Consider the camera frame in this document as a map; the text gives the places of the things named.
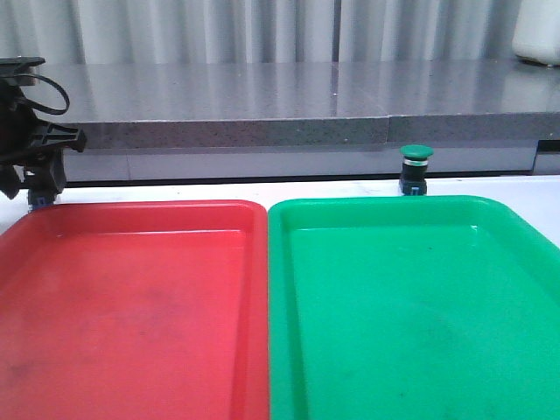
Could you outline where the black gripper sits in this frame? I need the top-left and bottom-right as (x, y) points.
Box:
(0, 56), (87, 200)

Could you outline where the red mushroom push button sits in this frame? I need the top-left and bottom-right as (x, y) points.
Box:
(27, 189), (59, 212)

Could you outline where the green mushroom push button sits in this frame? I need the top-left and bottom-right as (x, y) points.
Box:
(399, 144), (434, 196)

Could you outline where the grey stone counter slab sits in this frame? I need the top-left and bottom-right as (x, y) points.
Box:
(38, 59), (559, 150)

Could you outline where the red plastic tray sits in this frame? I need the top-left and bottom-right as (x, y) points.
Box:
(1, 200), (270, 419)

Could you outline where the green plastic tray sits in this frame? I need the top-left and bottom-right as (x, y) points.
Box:
(269, 196), (559, 419)

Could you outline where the white container in background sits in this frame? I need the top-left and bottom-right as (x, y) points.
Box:
(512, 0), (560, 67)

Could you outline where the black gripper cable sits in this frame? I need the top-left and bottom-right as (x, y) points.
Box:
(15, 72), (71, 117)

